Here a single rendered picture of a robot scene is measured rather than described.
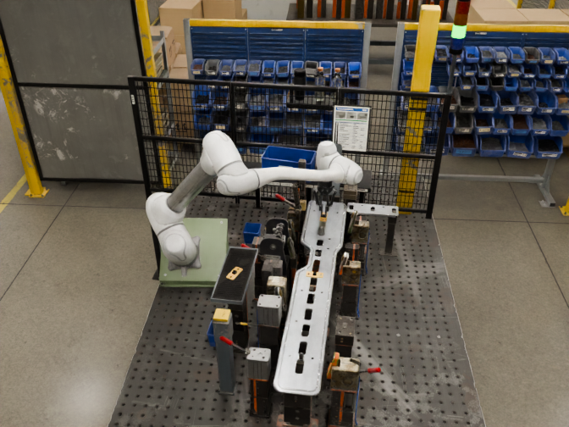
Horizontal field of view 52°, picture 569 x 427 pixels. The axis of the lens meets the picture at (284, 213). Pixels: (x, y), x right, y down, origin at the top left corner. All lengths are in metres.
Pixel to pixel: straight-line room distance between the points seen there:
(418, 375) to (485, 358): 1.20
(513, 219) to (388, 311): 2.41
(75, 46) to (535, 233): 3.95
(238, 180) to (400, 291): 1.16
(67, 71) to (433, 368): 3.59
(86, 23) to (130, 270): 1.89
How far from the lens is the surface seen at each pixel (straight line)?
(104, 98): 5.08
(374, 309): 3.17
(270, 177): 2.78
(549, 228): 5.37
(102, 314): 4.31
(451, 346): 3.06
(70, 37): 4.97
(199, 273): 3.28
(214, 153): 2.71
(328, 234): 3.16
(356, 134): 3.59
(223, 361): 2.63
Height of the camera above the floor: 2.86
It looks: 34 degrees down
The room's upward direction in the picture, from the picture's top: straight up
